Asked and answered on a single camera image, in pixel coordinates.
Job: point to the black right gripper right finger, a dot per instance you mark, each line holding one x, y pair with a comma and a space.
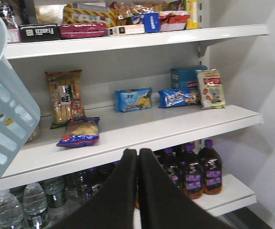
163, 205

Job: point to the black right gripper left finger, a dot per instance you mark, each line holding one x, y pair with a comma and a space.
112, 207

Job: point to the light blue plastic basket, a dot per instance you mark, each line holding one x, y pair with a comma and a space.
19, 112

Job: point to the purple cap dark bottle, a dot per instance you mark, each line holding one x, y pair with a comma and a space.
191, 171
211, 164

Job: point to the clear water bottle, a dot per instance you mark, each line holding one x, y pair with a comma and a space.
11, 213
35, 206

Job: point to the blue chips bag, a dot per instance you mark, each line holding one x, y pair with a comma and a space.
80, 132

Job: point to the blue cookie pack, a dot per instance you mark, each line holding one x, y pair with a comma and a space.
179, 97

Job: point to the blue cracker pack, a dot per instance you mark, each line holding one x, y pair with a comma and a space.
133, 99

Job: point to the cream mouse snack bag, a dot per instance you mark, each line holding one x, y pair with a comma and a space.
211, 89

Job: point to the yellow rice cracker bag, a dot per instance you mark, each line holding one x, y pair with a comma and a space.
65, 96

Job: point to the white metal shelving unit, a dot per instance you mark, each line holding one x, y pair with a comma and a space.
112, 64

